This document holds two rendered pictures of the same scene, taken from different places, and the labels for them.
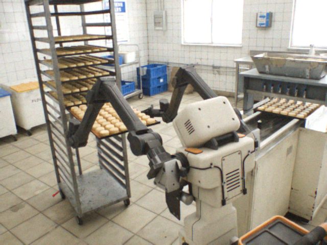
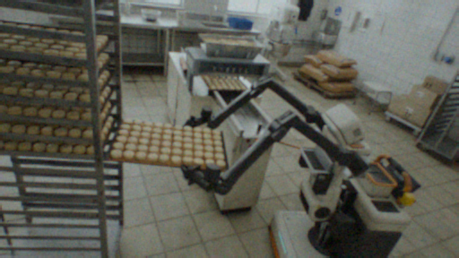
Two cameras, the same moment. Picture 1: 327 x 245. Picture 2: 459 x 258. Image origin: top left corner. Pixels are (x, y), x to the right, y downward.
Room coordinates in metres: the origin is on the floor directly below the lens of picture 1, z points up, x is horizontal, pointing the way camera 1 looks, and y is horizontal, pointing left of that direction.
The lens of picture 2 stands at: (1.05, 1.49, 1.92)
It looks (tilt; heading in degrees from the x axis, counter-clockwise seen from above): 29 degrees down; 293
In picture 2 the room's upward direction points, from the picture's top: 10 degrees clockwise
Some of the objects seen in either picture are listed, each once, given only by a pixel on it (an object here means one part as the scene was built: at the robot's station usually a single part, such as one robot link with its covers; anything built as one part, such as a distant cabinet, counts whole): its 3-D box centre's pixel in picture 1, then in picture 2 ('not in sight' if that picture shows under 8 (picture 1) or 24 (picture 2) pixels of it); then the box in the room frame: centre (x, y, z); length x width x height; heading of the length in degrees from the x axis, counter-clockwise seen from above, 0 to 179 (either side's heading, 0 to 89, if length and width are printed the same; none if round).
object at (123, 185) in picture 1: (110, 173); (74, 216); (2.44, 0.54, 0.24); 0.64 x 0.03 x 0.03; 34
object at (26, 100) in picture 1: (30, 105); not in sight; (4.41, 2.13, 0.38); 0.64 x 0.54 x 0.77; 49
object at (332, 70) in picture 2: not in sight; (340, 70); (1.47, -4.47, 0.47); 0.72 x 0.42 x 0.17; 57
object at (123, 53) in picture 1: (122, 56); not in sight; (5.95, 0.81, 0.89); 0.44 x 0.36 x 0.20; 60
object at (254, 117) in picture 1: (275, 105); (206, 81); (2.38, -0.95, 0.87); 2.01 x 0.03 x 0.07; 136
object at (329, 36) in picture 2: not in sight; (327, 32); (2.05, -5.48, 0.93); 0.99 x 0.38 x 1.09; 142
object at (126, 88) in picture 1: (119, 88); not in sight; (5.79, 0.90, 0.28); 0.56 x 0.38 x 0.20; 150
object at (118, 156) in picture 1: (107, 147); (71, 185); (2.44, 0.54, 0.51); 0.64 x 0.03 x 0.03; 34
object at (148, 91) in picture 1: (152, 88); not in sight; (6.50, 0.26, 0.10); 0.60 x 0.40 x 0.20; 140
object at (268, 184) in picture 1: (253, 184); (233, 150); (1.83, -0.63, 0.45); 0.70 x 0.34 x 0.90; 136
